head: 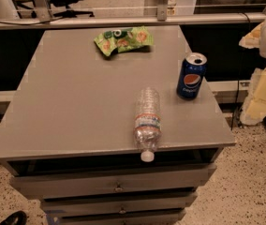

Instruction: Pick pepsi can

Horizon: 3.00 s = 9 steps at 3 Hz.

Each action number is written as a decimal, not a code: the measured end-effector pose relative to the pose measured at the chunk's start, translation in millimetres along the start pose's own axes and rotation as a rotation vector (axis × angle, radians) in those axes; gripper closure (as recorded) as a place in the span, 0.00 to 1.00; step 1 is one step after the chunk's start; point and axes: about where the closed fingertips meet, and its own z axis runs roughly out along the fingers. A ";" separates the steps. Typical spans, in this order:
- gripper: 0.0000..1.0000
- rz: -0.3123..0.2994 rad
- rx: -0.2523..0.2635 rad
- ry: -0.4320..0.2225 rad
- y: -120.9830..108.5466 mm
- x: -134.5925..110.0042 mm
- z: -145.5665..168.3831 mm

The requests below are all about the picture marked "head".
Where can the blue pepsi can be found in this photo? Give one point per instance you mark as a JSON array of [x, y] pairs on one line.
[[192, 72]]

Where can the grey drawer cabinet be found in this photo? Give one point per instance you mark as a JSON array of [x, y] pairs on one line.
[[74, 110]]

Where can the clear plastic water bottle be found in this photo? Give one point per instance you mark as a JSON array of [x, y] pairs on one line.
[[147, 127]]

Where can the green chip bag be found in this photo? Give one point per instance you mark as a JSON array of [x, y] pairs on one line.
[[123, 40]]

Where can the grey metal railing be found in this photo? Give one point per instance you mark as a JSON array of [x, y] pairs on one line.
[[88, 22]]

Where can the middle grey drawer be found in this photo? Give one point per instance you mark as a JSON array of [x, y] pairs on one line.
[[120, 204]]

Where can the grey drawer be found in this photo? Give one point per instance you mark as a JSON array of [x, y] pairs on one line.
[[118, 181], [120, 204], [156, 217]]

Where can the top grey drawer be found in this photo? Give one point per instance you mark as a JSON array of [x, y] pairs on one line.
[[118, 181]]

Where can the bottom grey drawer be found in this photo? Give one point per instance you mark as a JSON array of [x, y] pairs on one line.
[[156, 217]]

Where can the black shoe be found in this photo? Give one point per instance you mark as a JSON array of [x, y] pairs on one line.
[[17, 218]]

